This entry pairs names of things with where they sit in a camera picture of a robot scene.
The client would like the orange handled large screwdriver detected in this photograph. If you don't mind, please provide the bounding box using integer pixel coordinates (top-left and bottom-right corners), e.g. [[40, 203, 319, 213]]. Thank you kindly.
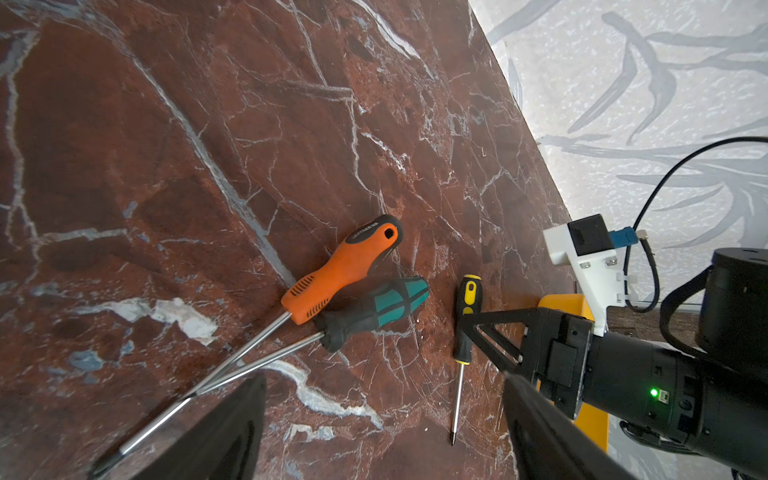
[[87, 214, 403, 479]]

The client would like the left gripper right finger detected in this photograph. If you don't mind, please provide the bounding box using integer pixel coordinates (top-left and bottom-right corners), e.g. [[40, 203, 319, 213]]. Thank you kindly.
[[503, 373, 632, 480]]

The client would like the green black handled screwdriver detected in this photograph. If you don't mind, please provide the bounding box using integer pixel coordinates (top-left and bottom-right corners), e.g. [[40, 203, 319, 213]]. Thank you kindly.
[[193, 277, 429, 397]]

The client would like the yellow plastic storage box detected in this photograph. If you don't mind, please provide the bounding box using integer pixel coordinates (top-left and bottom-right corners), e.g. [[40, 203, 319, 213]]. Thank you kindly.
[[538, 294, 610, 453]]

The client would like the black yellow stubby screwdriver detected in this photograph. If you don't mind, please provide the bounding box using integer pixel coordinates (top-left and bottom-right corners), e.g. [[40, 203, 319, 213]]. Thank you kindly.
[[450, 274, 484, 446]]

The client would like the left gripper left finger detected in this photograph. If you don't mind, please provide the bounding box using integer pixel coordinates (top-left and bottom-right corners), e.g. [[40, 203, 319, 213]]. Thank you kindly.
[[136, 375, 267, 480]]

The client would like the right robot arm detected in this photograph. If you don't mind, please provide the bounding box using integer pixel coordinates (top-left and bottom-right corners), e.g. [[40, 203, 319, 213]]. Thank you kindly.
[[458, 248, 767, 479]]

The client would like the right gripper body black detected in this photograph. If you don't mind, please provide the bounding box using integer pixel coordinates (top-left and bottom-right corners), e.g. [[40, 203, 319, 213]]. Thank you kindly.
[[518, 308, 593, 419]]

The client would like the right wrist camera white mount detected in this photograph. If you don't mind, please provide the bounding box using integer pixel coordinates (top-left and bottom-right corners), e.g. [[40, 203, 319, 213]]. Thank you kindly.
[[543, 214, 639, 335]]

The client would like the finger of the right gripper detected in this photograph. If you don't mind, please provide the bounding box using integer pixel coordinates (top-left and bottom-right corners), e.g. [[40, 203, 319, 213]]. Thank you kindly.
[[458, 308, 540, 375]]

